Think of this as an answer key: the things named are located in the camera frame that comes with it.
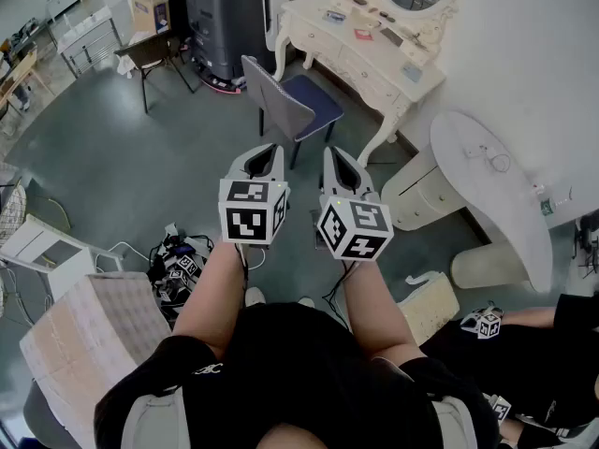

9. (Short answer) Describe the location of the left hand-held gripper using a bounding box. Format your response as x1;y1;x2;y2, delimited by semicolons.
218;143;291;246

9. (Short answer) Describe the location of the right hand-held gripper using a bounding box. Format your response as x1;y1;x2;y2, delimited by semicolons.
315;145;396;263

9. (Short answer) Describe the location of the navy blue cloth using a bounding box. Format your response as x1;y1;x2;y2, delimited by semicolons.
241;54;345;170

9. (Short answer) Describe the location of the white ornate dressing table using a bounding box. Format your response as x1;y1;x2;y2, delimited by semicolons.
272;0;465;168

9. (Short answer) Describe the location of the person's right forearm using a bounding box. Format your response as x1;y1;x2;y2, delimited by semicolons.
343;259;425;363

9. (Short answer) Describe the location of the person's left forearm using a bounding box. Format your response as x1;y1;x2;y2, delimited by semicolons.
171;239;250;359

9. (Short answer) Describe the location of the white power adapter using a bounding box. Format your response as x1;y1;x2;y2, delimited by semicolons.
464;143;512;173

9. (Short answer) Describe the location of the gray rectangular card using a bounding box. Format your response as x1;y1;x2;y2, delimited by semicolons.
379;26;405;48

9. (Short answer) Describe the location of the small cream curved-leg table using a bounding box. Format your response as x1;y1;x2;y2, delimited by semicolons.
397;270;462;345

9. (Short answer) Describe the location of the dark brown chair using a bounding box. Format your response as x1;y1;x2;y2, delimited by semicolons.
114;29;197;115

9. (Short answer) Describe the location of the white crumpled bag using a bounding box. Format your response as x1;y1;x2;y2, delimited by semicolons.
115;55;138;80

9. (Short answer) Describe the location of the brown cardboard box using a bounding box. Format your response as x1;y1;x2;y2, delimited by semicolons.
131;0;171;36

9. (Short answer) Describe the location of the person's black shirt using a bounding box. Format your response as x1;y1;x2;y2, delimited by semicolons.
93;301;502;449

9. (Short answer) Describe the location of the large taped cardboard box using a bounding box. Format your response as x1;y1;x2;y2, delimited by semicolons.
18;271;173;442

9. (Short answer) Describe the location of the black equipment stand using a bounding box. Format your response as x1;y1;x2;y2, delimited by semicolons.
574;213;599;281

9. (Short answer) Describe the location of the checked white cushion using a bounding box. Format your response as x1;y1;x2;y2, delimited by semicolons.
0;182;28;250

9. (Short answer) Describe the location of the light wooden table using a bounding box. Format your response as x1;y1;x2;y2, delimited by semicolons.
0;48;49;117

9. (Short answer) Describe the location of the white sideboard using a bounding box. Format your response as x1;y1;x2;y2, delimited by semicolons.
45;0;83;21

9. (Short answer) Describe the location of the gray round seat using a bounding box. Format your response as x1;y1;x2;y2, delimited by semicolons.
22;381;83;449

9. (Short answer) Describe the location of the pile of spare grippers and cables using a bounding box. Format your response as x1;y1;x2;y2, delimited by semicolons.
147;222;214;320

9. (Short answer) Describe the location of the gray shoulder strap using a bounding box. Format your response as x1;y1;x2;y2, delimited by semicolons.
120;384;189;449
429;394;479;449

